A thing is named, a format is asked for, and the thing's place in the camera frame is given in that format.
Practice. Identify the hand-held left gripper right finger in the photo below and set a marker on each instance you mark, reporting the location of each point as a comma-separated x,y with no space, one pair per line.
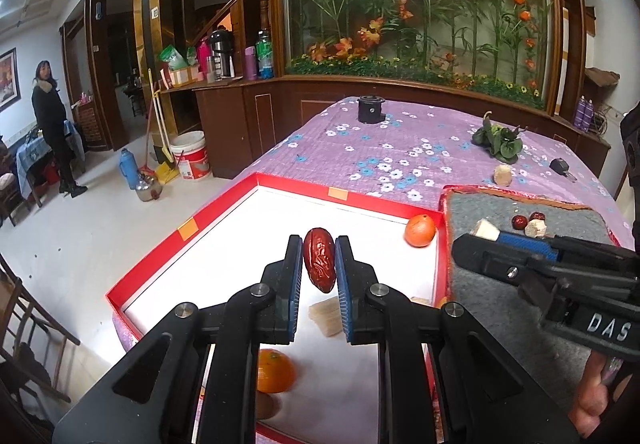
346,294

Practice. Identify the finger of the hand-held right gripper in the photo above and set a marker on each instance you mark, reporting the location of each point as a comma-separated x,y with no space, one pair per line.
527,243
482,256

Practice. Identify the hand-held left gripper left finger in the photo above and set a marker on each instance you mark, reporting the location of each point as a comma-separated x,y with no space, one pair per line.
292,294

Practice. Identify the pale sugarcane piece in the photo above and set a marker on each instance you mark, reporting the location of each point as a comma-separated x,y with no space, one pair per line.
485,228
326,319

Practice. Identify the red date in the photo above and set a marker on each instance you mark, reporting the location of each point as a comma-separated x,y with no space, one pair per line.
537,216
519,222
320,259

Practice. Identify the red box with white inside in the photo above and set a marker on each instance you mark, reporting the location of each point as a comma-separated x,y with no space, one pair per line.
225,249

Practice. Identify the person's right hand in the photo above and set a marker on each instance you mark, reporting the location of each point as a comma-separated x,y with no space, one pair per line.
592,399

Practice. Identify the beige walnut piece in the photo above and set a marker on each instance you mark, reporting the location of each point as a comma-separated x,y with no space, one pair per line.
536,228

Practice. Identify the grey felt mat red trim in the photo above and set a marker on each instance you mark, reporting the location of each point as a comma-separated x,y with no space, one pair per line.
500,314

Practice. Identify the orange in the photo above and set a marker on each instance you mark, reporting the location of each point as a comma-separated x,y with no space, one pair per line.
420,230
276,370

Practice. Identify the small potato on cloth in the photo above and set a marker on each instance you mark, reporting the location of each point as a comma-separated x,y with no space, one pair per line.
502,175

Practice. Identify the black car key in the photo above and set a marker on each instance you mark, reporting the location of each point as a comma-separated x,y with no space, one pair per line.
561,167

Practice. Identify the green leafy vegetable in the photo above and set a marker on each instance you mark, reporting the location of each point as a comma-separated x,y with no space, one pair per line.
500,142

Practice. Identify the person's dark jacket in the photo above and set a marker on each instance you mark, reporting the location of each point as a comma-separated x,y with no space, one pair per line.
631,159

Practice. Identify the purple spray can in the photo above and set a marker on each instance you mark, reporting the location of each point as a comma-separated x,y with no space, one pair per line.
589,117
580,114

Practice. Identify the purple floral tablecloth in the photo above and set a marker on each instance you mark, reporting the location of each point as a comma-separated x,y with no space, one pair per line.
400,144

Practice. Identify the dark wooden sideboard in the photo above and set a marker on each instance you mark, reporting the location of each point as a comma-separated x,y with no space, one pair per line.
280,124

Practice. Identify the white and red bucket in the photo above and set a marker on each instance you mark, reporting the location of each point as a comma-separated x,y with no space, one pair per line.
190,157

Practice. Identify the yellow dustpan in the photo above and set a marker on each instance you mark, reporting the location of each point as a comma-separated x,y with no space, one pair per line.
167,173

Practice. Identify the metal kettle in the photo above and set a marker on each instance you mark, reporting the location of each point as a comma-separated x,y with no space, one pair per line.
148,188

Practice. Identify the black cylindrical holder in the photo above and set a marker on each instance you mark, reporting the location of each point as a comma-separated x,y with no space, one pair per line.
370,110

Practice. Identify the blue thermos flask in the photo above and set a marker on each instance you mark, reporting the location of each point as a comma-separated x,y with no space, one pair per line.
129,169

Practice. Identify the pink bottle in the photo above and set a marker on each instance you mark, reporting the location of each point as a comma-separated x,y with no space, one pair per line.
251,64

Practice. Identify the green labelled plastic bottle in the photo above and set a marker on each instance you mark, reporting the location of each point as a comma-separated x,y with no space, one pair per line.
265,54

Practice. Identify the black and silver thermos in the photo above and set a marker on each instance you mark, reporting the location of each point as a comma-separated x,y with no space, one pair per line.
221,54

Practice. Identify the pink thermos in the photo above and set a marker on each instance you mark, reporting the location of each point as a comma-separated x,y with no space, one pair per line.
203,55

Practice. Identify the wooden chair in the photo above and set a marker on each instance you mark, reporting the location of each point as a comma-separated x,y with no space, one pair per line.
30,324

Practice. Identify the green packet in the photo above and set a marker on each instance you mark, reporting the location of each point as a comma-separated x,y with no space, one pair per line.
172,58

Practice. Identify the table with blue cloth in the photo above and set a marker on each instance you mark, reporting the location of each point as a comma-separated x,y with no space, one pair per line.
30,154

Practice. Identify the wooden wall shelf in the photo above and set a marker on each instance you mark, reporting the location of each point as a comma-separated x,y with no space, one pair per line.
602,77

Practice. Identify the framed wall picture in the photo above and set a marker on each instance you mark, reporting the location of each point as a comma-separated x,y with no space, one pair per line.
9,79

